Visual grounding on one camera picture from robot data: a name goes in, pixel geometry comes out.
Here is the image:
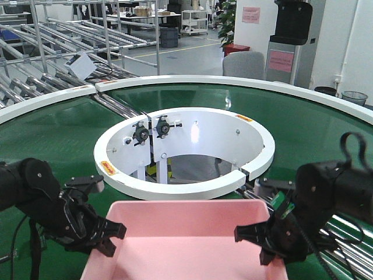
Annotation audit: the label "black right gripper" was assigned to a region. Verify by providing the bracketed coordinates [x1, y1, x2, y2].
[234, 204, 316, 265]

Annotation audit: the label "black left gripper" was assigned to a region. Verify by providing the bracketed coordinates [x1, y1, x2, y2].
[40, 192, 126, 257]

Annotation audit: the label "pink plastic bin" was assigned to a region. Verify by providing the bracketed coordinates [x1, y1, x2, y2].
[82, 199, 287, 279]

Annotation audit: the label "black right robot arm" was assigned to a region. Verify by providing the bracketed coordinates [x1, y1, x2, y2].
[234, 161, 372, 265]

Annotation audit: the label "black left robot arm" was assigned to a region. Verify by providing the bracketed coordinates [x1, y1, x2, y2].
[1, 158, 126, 257]

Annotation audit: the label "black waste bin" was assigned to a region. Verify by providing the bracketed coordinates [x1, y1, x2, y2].
[314, 86, 337, 96]

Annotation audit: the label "white shelf cart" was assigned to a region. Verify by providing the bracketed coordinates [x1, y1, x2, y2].
[181, 10, 208, 35]

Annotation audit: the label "left bearing block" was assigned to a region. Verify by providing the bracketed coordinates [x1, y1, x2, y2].
[132, 121, 149, 146]

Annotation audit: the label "bearing block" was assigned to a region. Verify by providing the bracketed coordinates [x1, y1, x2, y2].
[156, 115, 182, 139]
[132, 121, 149, 146]

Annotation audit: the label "right bearing block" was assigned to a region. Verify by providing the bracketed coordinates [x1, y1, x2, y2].
[156, 115, 182, 139]

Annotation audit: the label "steel conveyor rollers left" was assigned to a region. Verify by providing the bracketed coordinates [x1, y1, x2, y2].
[90, 93, 145, 119]

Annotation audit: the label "white outer conveyor rim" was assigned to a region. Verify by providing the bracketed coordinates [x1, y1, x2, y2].
[1, 75, 372, 125]

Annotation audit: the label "mesh waste basket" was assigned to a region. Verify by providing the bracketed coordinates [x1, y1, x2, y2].
[342, 91, 368, 106]

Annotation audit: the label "white control box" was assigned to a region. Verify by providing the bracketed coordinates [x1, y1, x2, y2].
[64, 52, 97, 80]

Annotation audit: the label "grey chair back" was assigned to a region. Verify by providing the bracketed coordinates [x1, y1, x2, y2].
[223, 51, 265, 80]

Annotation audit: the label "red planter box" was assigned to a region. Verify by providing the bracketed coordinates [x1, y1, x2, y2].
[223, 44, 250, 57]

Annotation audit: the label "dark grey stacked crates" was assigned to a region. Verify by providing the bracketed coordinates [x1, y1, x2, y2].
[160, 27, 178, 48]

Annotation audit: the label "metal roller rack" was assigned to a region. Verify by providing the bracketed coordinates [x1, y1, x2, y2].
[1, 1, 159, 110]

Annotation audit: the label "black water dispenser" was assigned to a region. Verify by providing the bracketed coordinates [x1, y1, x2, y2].
[265, 0, 313, 85]

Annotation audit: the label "green potted plant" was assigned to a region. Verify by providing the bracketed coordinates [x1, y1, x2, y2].
[216, 0, 237, 48]

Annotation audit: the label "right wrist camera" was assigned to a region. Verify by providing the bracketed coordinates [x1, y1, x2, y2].
[254, 177, 295, 198]

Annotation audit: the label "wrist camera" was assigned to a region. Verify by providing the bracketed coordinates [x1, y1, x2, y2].
[254, 177, 295, 198]
[65, 175, 104, 194]

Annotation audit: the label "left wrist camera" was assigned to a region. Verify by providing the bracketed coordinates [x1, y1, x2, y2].
[65, 175, 104, 194]

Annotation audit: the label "white inner conveyor ring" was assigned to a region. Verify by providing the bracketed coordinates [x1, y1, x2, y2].
[93, 107, 276, 201]

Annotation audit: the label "pink wall notice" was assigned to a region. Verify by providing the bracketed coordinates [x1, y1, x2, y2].
[242, 6, 261, 24]

